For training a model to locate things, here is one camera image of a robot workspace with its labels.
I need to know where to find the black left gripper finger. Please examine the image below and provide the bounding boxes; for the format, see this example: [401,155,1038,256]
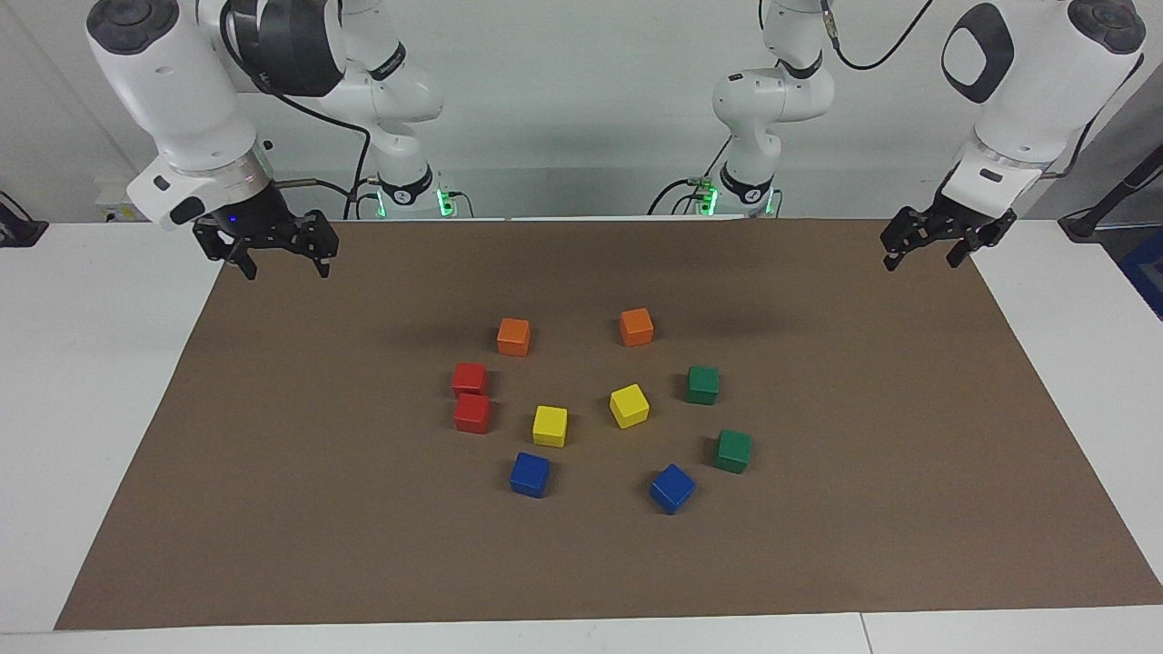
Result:
[947,232,1005,269]
[880,209,928,272]

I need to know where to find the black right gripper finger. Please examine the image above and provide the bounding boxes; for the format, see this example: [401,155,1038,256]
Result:
[293,210,339,278]
[193,221,259,281]

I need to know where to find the black stand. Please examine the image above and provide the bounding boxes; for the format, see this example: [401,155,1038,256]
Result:
[1059,145,1163,243]

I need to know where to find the blue crate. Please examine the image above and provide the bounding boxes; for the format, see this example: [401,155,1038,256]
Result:
[1119,227,1163,321]

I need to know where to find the black clamp base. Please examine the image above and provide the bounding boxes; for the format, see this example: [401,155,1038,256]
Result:
[0,191,48,248]

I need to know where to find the brown table mat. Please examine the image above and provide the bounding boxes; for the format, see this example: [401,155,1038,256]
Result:
[55,218,1163,630]

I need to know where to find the yellow wooden cube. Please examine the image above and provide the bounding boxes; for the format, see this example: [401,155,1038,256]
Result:
[610,383,651,430]
[532,405,569,448]

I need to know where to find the blue wooden cube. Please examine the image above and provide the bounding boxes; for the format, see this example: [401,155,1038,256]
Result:
[650,464,697,515]
[510,452,551,499]

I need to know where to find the black base cable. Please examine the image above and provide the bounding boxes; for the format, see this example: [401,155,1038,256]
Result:
[343,177,383,221]
[647,136,732,217]

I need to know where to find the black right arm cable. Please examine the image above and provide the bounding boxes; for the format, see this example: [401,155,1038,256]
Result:
[218,0,373,219]

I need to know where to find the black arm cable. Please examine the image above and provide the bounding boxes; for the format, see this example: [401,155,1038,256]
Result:
[218,0,373,219]
[820,0,1148,180]

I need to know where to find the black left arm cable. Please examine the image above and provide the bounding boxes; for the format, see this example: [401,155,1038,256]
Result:
[820,0,1148,180]

